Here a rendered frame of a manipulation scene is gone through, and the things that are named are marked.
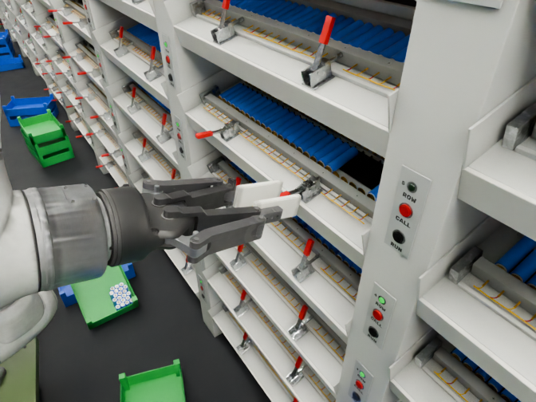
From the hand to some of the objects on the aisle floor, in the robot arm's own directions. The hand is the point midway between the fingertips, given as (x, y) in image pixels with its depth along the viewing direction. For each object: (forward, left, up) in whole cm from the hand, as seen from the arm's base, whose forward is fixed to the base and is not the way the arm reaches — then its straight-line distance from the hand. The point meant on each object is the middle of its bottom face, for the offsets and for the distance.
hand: (268, 201), depth 50 cm
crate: (-48, +86, -101) cm, 141 cm away
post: (-22, +127, -107) cm, 168 cm away
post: (+2, +61, -106) cm, 122 cm away
